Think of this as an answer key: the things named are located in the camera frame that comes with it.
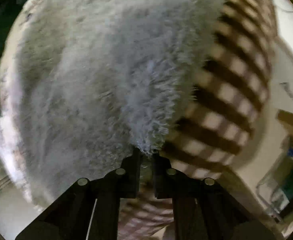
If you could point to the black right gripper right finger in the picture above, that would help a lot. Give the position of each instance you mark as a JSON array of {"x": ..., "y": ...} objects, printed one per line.
[{"x": 203, "y": 209}]

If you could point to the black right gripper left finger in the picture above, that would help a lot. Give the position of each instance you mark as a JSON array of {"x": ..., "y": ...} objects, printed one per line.
[{"x": 88, "y": 209}]

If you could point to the grey fluffy fleece pants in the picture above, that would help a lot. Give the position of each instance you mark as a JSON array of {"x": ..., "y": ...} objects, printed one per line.
[{"x": 84, "y": 82}]

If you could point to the floral and checkered blanket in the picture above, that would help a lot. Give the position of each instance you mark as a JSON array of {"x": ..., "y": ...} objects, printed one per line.
[{"x": 228, "y": 96}]

